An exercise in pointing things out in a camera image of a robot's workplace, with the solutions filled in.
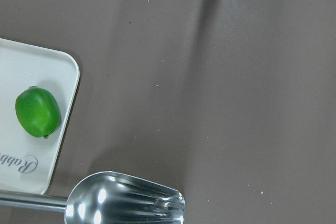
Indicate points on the cream serving tray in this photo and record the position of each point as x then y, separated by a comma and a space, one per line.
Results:
27, 162

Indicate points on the metal ice scoop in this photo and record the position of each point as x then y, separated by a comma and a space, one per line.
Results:
108, 197

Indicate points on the green lime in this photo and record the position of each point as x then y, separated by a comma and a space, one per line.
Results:
37, 112

